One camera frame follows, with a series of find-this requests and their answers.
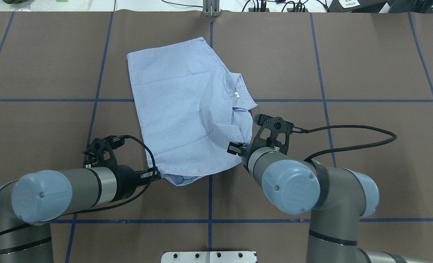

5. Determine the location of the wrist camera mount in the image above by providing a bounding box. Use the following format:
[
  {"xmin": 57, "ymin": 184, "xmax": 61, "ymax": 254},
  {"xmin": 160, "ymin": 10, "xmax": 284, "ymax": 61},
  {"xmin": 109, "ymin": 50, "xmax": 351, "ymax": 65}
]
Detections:
[
  {"xmin": 83, "ymin": 135, "xmax": 125, "ymax": 170},
  {"xmin": 250, "ymin": 114, "xmax": 304, "ymax": 155}
]

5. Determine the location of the black box white label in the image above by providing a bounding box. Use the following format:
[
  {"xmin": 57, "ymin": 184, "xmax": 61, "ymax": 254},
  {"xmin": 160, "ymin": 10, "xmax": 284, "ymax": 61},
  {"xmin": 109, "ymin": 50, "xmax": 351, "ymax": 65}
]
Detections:
[{"xmin": 327, "ymin": 0, "xmax": 391, "ymax": 13}]

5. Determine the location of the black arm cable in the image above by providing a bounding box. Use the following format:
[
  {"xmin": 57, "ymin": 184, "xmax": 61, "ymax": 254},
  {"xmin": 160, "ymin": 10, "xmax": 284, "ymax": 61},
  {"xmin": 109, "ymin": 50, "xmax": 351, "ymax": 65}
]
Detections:
[
  {"xmin": 0, "ymin": 134, "xmax": 157, "ymax": 243},
  {"xmin": 299, "ymin": 125, "xmax": 398, "ymax": 163}
]

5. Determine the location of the white central pedestal column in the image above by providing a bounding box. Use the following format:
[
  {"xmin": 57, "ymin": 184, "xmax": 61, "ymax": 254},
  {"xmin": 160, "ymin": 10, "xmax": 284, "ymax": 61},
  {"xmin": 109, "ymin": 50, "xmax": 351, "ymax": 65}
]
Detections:
[{"xmin": 161, "ymin": 251, "xmax": 258, "ymax": 263}]

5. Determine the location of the clear plastic bag green print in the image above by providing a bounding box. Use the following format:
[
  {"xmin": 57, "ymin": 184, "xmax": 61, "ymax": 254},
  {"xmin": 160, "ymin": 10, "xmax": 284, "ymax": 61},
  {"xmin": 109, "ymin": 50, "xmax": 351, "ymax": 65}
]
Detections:
[{"xmin": 27, "ymin": 0, "xmax": 92, "ymax": 12}]

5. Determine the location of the light blue striped shirt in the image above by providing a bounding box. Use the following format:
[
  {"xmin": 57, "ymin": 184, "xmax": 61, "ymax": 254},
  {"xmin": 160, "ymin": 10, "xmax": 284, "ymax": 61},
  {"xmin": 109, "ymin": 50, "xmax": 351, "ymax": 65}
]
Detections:
[{"xmin": 126, "ymin": 37, "xmax": 257, "ymax": 186}]

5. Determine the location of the olive green pouch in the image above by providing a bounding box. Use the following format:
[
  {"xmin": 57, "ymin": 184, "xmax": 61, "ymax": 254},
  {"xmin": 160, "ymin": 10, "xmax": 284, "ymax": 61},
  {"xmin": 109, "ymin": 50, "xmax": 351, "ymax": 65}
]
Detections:
[{"xmin": 3, "ymin": 0, "xmax": 28, "ymax": 4}]

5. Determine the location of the aluminium frame post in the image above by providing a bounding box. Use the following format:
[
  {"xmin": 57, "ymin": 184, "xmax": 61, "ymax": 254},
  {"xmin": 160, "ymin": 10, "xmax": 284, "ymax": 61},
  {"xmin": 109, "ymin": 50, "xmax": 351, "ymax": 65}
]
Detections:
[{"xmin": 202, "ymin": 0, "xmax": 221, "ymax": 17}]

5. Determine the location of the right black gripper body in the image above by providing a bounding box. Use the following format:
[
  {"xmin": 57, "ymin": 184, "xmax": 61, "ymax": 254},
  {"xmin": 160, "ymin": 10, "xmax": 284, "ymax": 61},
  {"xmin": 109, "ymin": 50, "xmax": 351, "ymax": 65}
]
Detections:
[{"xmin": 240, "ymin": 141, "xmax": 267, "ymax": 165}]

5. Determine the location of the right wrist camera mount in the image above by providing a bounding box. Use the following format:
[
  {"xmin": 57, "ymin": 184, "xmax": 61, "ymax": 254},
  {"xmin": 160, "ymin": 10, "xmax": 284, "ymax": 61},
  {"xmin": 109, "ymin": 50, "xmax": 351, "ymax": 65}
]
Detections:
[{"xmin": 250, "ymin": 114, "xmax": 304, "ymax": 155}]

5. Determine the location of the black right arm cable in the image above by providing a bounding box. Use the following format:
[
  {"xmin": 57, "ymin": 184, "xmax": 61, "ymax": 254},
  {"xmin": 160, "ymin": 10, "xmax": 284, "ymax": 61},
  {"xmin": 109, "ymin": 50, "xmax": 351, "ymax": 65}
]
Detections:
[{"xmin": 299, "ymin": 125, "xmax": 398, "ymax": 163}]

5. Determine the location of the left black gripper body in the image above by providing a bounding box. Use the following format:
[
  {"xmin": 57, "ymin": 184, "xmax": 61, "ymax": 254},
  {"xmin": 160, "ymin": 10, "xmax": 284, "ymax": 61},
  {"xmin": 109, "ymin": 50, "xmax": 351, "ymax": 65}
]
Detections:
[{"xmin": 112, "ymin": 165, "xmax": 147, "ymax": 201}]

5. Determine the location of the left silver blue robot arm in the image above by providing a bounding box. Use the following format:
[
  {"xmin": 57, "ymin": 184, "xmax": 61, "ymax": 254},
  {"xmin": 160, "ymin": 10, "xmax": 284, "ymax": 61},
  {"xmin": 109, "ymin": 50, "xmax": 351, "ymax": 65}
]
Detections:
[{"xmin": 0, "ymin": 165, "xmax": 160, "ymax": 263}]

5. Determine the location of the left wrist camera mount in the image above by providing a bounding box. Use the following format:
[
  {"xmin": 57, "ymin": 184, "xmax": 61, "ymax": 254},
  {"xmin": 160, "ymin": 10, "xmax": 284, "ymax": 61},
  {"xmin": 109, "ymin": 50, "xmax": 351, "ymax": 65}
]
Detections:
[{"xmin": 83, "ymin": 135, "xmax": 125, "ymax": 170}]

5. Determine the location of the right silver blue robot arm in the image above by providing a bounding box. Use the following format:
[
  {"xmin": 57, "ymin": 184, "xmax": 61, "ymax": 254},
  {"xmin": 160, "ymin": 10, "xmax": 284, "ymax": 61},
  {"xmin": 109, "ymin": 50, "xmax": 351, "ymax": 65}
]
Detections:
[{"xmin": 227, "ymin": 142, "xmax": 425, "ymax": 263}]

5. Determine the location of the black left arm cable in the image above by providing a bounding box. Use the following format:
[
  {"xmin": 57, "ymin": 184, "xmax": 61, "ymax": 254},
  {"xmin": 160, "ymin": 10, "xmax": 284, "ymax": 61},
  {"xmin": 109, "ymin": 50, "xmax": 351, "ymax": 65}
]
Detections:
[{"xmin": 0, "ymin": 134, "xmax": 157, "ymax": 243}]

